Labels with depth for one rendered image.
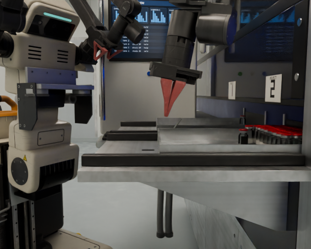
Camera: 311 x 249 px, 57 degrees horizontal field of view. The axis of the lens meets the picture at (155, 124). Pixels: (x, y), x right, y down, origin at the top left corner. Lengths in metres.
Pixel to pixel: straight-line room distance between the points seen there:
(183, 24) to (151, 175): 0.28
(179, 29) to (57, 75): 0.69
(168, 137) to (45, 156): 0.52
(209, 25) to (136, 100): 0.97
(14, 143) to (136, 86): 0.64
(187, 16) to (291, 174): 0.34
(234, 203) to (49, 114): 0.82
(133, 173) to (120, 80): 1.02
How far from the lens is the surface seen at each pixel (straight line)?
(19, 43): 1.11
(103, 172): 0.50
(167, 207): 1.71
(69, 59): 1.24
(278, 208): 0.66
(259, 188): 0.63
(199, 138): 0.80
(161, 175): 0.49
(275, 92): 0.69
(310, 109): 0.57
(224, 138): 0.81
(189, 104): 1.51
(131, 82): 1.47
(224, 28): 0.54
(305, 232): 0.61
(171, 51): 0.57
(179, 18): 0.58
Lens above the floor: 1.01
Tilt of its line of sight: 6 degrees down
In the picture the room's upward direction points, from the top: straight up
